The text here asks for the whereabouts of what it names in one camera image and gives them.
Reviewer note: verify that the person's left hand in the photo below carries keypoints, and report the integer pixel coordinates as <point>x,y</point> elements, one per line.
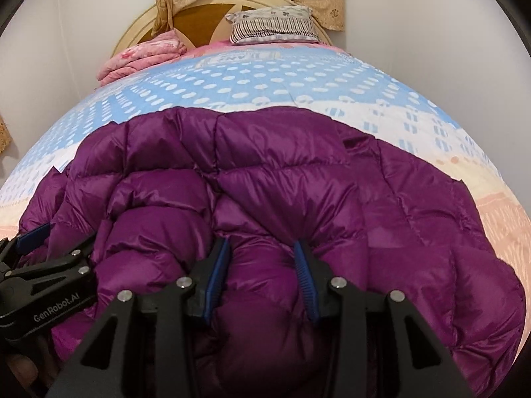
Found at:
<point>25,369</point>

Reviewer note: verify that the wide cream gold curtain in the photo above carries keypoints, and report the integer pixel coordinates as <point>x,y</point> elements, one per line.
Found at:
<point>3,134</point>

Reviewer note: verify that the striped pillow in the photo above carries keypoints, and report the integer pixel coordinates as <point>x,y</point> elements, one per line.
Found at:
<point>269,25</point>

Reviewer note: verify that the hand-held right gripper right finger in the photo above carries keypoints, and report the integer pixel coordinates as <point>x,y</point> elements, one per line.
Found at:
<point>307,282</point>

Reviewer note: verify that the cream wooden headboard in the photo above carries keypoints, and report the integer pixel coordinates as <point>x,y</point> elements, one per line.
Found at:
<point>191,20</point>

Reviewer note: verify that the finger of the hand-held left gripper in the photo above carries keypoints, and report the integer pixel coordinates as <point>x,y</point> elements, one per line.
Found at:
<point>62,265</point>
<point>35,234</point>

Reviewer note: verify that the bed with dotted sheet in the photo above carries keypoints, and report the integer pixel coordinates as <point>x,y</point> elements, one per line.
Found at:
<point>269,78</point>

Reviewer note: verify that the pink folded blanket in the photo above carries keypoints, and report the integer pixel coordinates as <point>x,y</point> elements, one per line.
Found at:
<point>137,56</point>

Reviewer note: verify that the narrow cream gold curtain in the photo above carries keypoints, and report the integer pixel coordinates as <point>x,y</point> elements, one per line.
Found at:
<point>327,0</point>

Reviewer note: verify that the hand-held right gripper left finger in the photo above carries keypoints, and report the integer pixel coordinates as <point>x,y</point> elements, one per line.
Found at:
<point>215,282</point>

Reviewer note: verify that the purple puffer jacket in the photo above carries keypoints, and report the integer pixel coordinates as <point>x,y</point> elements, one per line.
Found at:
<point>290,182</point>

